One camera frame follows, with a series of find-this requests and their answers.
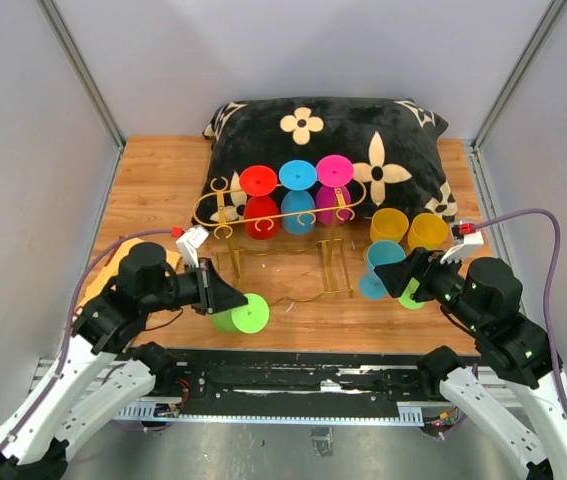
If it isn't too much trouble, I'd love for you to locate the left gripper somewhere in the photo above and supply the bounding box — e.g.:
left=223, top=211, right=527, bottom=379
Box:
left=142, top=256, right=249, bottom=315

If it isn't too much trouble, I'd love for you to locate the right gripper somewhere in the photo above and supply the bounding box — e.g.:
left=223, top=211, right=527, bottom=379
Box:
left=374, top=244, right=485, bottom=332

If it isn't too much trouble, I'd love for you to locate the green wine glass front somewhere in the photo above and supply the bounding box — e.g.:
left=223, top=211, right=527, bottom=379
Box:
left=398, top=278, right=425, bottom=310

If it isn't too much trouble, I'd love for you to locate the green wine glass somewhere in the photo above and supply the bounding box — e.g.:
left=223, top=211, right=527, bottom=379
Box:
left=398, top=278, right=425, bottom=310
left=210, top=293, right=270, bottom=334

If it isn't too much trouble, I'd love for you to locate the blue wine glass front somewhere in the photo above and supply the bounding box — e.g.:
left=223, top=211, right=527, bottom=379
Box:
left=359, top=240, right=406, bottom=301

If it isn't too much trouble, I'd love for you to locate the blue wine glass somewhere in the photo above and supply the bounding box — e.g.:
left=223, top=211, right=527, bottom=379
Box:
left=279, top=159, right=317, bottom=235
left=359, top=240, right=406, bottom=301

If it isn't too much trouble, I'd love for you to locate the green wine glass back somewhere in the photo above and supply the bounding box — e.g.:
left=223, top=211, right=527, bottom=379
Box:
left=210, top=293, right=270, bottom=334

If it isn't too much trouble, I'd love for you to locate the yellow wine glass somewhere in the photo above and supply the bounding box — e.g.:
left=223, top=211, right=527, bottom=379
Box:
left=407, top=213, right=448, bottom=251
left=370, top=208, right=410, bottom=243

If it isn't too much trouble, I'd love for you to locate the red wine glass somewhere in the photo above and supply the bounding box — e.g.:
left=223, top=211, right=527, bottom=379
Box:
left=239, top=165, right=280, bottom=240

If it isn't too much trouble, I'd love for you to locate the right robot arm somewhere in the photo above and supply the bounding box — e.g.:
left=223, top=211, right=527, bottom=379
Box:
left=374, top=247, right=567, bottom=479

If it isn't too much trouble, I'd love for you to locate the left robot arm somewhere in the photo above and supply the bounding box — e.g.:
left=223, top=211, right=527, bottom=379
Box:
left=0, top=241, right=248, bottom=479

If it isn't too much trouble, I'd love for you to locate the magenta wine glass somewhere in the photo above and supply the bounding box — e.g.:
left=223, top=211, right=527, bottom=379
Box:
left=315, top=154, right=354, bottom=226

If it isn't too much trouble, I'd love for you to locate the blue wine glass back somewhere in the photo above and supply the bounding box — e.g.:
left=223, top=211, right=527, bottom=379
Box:
left=279, top=159, right=317, bottom=235

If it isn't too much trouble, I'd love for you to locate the yellow truck print cloth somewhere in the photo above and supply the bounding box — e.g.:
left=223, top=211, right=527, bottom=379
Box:
left=80, top=239, right=184, bottom=311

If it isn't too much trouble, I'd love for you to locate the black floral pillow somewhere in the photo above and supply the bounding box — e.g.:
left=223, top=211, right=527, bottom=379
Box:
left=192, top=96, right=458, bottom=223

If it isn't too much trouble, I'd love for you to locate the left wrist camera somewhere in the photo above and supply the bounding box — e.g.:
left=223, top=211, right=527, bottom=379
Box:
left=176, top=225, right=209, bottom=268

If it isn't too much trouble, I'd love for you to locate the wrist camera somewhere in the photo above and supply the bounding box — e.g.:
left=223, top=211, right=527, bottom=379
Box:
left=176, top=225, right=209, bottom=268
left=440, top=220, right=484, bottom=264

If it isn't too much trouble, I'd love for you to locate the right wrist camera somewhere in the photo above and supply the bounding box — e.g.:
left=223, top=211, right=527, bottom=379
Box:
left=440, top=220, right=484, bottom=264

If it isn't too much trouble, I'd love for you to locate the gold wire glass rack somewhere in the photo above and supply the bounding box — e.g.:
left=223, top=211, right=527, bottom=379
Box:
left=192, top=174, right=367, bottom=306

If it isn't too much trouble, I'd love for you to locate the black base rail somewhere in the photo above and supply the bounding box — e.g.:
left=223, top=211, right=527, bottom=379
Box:
left=147, top=348, right=452, bottom=423

